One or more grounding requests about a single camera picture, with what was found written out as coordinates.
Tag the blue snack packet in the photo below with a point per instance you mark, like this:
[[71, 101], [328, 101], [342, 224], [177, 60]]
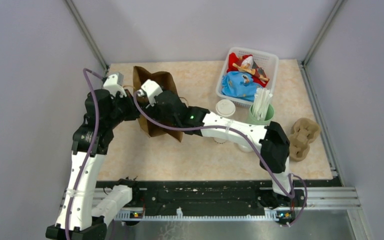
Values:
[[239, 85]]

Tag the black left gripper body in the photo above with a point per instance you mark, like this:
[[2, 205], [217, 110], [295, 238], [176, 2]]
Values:
[[126, 109]]

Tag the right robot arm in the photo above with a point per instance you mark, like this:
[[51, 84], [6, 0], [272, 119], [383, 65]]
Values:
[[269, 142]]

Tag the white plastic basket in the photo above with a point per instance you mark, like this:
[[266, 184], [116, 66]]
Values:
[[268, 61]]

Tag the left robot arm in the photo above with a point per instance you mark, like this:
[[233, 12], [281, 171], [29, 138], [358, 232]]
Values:
[[78, 218]]

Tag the green straw holder cup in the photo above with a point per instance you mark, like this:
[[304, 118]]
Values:
[[251, 119]]

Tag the brown cardboard cup carrier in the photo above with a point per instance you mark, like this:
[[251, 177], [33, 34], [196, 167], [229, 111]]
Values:
[[303, 132]]

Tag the white cup lid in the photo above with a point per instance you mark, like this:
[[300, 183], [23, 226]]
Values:
[[225, 108]]

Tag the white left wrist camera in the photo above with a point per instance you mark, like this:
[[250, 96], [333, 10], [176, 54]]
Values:
[[113, 83]]

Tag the stack of white lids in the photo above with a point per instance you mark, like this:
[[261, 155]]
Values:
[[245, 149]]

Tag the red snack packet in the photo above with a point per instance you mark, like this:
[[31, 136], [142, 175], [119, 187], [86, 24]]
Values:
[[246, 64]]

